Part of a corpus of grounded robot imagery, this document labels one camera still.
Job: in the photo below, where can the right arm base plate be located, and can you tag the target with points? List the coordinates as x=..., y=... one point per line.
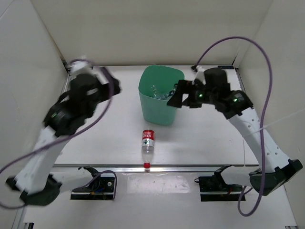
x=212, y=191

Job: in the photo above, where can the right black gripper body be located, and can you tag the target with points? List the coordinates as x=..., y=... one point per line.
x=198, y=94

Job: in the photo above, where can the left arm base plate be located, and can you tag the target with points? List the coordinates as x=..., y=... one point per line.
x=102, y=188

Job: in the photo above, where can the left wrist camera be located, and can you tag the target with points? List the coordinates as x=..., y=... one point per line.
x=83, y=74

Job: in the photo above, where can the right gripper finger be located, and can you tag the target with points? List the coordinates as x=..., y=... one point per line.
x=183, y=87
x=192, y=102

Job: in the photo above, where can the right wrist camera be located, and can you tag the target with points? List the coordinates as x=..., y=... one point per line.
x=213, y=78

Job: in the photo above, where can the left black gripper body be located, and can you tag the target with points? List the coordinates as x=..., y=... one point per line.
x=105, y=96

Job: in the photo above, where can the green plastic bin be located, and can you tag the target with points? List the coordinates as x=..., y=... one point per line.
x=164, y=78

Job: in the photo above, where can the clear unlabelled plastic bottle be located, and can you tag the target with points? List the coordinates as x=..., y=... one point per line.
x=169, y=94

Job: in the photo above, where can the blue label water bottle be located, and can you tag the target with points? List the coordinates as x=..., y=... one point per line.
x=155, y=93

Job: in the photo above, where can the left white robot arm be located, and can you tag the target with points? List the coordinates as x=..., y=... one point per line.
x=35, y=182

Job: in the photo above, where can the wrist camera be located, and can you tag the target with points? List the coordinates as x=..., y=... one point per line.
x=83, y=74
x=213, y=78

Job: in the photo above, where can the aluminium frame rail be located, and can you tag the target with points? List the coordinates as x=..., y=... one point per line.
x=137, y=168

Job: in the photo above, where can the red label water bottle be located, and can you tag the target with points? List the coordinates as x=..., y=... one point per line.
x=147, y=147

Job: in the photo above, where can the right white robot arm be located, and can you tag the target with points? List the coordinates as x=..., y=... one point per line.
x=275, y=168

